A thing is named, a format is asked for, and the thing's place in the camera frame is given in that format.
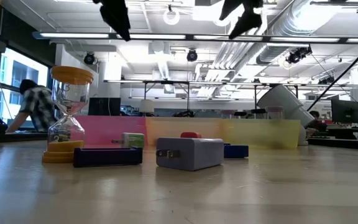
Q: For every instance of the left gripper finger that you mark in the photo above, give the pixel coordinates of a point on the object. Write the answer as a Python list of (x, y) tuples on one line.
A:
[(117, 18)]

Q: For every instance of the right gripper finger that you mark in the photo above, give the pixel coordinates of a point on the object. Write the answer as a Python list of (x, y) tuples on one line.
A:
[(233, 6), (252, 18)]

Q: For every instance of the green charger plug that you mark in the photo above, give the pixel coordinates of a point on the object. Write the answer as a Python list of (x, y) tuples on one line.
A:
[(134, 140)]

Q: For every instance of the bright red rounded charger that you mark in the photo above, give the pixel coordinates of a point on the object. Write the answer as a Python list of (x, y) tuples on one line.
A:
[(190, 134)]

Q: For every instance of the blue digital clock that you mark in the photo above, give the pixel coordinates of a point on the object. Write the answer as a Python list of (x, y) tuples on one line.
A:
[(236, 151)]

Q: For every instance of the large grey charger block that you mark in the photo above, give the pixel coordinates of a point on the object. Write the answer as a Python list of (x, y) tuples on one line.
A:
[(191, 154)]

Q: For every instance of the black monitor on arm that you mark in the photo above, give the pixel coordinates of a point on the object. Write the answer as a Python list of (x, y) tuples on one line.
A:
[(345, 111)]

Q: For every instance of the long ceiling light bar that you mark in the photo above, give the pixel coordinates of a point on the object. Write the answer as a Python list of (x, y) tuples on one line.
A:
[(166, 36)]

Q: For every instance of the black ceiling spotlight cluster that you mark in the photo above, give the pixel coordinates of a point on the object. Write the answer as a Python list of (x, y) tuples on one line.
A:
[(297, 54)]

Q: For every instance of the orange hourglass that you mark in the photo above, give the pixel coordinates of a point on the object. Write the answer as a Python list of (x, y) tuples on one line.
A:
[(71, 74)]

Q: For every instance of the black computer monitor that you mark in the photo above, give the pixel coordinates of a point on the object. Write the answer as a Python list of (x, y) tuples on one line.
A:
[(104, 107)]

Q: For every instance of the white lampshade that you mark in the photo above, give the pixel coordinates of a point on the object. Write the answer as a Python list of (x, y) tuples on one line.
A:
[(147, 105)]

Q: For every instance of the large window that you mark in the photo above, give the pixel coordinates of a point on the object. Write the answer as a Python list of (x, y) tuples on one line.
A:
[(23, 71)]

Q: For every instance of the pink plastic tray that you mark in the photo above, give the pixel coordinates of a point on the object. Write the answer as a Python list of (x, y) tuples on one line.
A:
[(98, 127)]

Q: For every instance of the person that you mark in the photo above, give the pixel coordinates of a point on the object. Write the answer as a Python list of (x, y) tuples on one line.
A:
[(314, 114), (37, 102)]

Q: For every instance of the yellow plastic tray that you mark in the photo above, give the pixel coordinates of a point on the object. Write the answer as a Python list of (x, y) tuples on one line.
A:
[(259, 133)]

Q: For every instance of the orange plastic tray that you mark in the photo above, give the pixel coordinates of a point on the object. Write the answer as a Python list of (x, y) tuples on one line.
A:
[(172, 127)]

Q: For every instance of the dark purple digital clock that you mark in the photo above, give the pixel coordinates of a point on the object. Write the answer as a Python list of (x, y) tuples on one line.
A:
[(107, 157)]

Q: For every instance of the black window counter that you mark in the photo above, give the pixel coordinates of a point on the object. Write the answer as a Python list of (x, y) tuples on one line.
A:
[(17, 137)]

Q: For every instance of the silver air duct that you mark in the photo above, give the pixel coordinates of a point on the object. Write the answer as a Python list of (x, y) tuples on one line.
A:
[(287, 28)]

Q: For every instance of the black background table frame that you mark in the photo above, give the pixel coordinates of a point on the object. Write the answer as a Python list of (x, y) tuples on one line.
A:
[(166, 82)]

